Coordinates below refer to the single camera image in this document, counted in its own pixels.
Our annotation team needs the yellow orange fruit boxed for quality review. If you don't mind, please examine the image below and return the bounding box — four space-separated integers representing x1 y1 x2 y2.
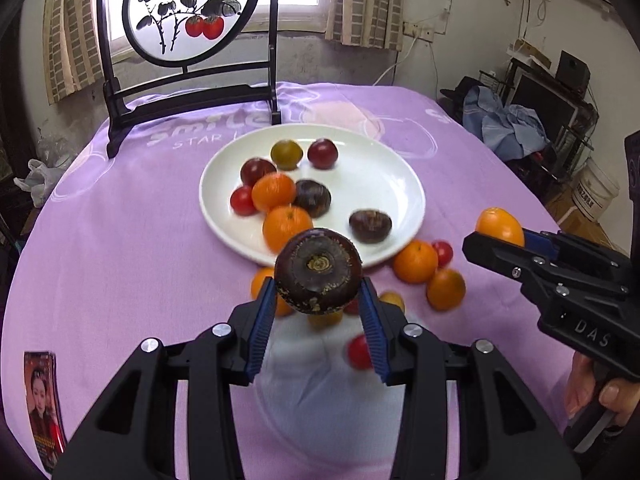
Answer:
475 207 525 247

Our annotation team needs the dark water chestnut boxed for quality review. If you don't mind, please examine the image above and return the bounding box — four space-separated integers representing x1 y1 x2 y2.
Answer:
273 228 362 315

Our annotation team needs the dark purple plum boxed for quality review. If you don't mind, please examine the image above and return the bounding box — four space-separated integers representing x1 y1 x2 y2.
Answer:
307 138 338 170

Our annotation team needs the right hand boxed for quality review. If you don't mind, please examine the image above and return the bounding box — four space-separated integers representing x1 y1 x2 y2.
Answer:
563 351 640 428

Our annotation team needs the white bucket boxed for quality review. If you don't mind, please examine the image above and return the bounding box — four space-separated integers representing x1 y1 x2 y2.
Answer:
572 157 620 222

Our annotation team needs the orange kumquat fruit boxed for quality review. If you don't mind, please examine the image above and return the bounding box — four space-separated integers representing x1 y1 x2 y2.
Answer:
425 268 466 312

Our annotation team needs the red cherry tomato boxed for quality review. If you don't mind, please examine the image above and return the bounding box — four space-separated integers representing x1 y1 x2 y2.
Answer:
432 240 454 269

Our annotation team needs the large orange mandarin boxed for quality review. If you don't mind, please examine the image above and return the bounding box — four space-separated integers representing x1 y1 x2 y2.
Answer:
392 240 438 284

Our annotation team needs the blue clothes pile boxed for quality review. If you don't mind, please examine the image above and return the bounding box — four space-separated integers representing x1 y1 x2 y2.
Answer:
462 86 549 162

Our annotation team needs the white round plate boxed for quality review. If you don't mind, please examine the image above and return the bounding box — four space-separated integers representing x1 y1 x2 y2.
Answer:
198 124 425 268

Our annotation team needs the purple tablecloth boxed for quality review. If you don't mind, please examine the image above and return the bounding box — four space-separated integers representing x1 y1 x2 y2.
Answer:
1 82 555 479

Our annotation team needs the orange mandarin left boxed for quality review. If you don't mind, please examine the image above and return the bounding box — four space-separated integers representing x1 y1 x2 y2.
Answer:
250 268 293 318

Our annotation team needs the yellow green longan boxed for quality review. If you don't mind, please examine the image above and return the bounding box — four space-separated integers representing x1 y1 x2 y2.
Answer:
307 310 344 330

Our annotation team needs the smooth orange fruit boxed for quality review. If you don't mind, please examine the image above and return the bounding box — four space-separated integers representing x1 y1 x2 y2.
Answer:
262 206 314 254

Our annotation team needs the white plastic bag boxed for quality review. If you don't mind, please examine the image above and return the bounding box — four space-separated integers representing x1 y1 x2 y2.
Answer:
13 159 65 209

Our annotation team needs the green yellow small fruit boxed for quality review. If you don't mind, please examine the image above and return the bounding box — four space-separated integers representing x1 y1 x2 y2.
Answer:
270 140 303 171

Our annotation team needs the dark plum bottom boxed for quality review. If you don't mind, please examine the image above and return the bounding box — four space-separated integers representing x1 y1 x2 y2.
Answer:
240 157 277 188

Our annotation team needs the right window curtain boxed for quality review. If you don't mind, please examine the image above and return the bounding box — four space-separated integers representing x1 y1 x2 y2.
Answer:
326 0 404 51

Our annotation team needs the window curtain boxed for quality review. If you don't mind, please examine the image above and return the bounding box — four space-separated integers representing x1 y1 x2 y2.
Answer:
42 0 103 104
326 0 404 51

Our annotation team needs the left window curtain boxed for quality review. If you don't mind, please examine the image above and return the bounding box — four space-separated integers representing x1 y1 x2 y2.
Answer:
42 0 103 104

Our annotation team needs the round painted screen stand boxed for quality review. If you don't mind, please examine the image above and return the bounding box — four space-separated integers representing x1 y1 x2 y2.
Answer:
96 0 281 158

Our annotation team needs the wall power socket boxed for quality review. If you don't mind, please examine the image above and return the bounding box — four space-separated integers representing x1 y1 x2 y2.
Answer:
402 21 435 44

